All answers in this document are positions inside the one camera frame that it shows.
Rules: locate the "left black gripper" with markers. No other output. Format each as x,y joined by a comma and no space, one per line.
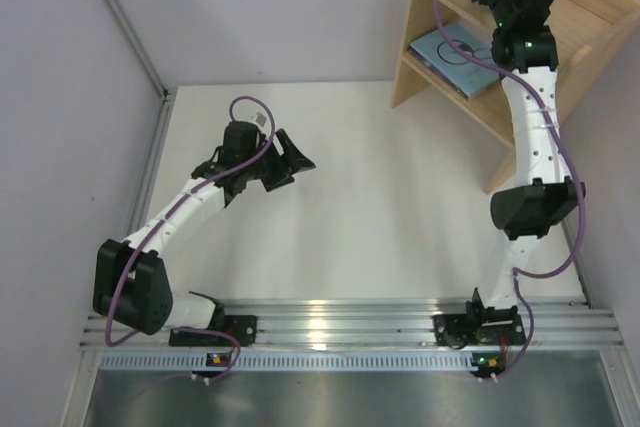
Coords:
276,165

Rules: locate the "light blue swan book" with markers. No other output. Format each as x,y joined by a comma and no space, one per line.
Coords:
473,78

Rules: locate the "dark purple galaxy book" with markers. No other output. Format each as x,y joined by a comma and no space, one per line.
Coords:
440,74

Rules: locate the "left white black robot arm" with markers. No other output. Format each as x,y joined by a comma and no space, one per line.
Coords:
132,283

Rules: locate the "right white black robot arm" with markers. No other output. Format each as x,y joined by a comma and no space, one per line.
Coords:
545,187

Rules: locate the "wooden two-tier shelf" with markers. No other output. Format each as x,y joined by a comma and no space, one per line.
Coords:
588,34

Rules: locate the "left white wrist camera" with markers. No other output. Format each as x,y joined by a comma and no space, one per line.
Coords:
262,120

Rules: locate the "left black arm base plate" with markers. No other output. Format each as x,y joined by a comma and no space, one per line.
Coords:
241,327

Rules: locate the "aluminium mounting rail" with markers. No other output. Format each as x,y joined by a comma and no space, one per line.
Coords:
408,324

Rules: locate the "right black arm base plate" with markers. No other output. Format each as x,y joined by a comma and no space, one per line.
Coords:
457,331

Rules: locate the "perforated cable duct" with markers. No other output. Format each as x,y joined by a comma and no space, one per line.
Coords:
273,361

